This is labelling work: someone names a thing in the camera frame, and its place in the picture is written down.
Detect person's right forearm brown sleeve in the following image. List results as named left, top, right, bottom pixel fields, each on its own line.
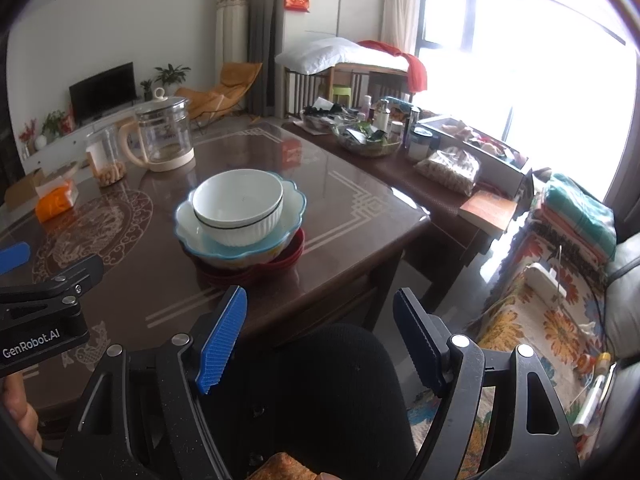
left=249, top=452, right=322, bottom=480

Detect brown book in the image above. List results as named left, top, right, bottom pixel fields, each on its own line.
left=457, top=189, right=519, bottom=236

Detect grey leather sofa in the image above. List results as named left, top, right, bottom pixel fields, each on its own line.
left=575, top=227, right=640, bottom=467

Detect grey curtain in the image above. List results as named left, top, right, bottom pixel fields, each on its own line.
left=239, top=0, right=289, bottom=117

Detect orange lounge chair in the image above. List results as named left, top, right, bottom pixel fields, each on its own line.
left=174, top=62, right=264, bottom=129

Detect glass kettle with cream handle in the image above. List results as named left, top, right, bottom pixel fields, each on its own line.
left=117, top=86, right=197, bottom=174

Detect stack of folded towels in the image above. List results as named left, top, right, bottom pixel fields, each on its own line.
left=529, top=172, right=619, bottom=267

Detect wooden side table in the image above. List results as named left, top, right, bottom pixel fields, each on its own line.
left=281, top=119, right=522, bottom=312

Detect glass bowl of clutter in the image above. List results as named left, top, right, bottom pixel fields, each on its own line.
left=332, top=121, right=404, bottom=159

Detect red cloth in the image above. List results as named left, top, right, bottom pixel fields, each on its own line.
left=357, top=39, right=429, bottom=94

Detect floral blanket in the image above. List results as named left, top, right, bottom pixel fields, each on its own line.
left=404, top=209, right=622, bottom=463

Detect orange bottle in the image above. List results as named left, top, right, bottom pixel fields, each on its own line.
left=572, top=352, right=614, bottom=376

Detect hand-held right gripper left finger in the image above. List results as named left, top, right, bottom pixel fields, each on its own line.
left=56, top=285, right=249, bottom=480

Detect white television cabinet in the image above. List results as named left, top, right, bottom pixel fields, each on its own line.
left=20, top=100, right=147, bottom=172

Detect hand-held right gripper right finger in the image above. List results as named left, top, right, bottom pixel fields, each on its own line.
left=392, top=287, right=582, bottom=480

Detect orange tissue pack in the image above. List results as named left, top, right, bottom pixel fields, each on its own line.
left=34, top=174, right=81, bottom=224

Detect white tube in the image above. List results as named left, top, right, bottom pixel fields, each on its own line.
left=569, top=374, right=609, bottom=437

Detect cardboard box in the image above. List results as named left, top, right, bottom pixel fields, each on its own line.
left=4, top=167, right=47, bottom=207

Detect wooden slatted bench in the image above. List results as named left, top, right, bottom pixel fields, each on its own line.
left=284, top=61, right=417, bottom=117

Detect red flowers in vase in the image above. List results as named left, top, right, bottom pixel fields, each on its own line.
left=18, top=124, right=39, bottom=157

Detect white storage box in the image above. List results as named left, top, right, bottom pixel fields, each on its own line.
left=417, top=113, right=532, bottom=197

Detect white standing air conditioner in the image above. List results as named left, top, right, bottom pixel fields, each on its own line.
left=215, top=0, right=250, bottom=69

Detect large green potted plant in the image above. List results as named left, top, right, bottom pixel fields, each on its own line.
left=152, top=63, right=192, bottom=89

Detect black television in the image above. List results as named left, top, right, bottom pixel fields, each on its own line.
left=68, top=62, right=137, bottom=124

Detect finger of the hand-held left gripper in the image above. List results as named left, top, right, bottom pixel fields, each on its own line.
left=0, top=241, right=32, bottom=276

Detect white pillow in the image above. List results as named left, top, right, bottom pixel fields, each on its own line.
left=274, top=36, right=369, bottom=74

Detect blue scalloped bowl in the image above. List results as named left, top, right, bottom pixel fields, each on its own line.
left=173, top=172, right=307, bottom=270

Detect white bowl with blue print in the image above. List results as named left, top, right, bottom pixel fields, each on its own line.
left=192, top=169, right=285, bottom=227

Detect jar with dark lid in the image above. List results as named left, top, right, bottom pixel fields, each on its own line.
left=407, top=127, right=434, bottom=162

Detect window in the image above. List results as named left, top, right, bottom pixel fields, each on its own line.
left=414, top=0, right=632, bottom=203

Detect leafy green plant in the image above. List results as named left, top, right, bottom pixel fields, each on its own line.
left=40, top=109, right=66, bottom=136

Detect clear bag of nuts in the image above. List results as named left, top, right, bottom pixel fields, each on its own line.
left=413, top=145, right=482, bottom=197

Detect person's left hand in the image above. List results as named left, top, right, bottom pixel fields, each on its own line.
left=0, top=374, right=44, bottom=454

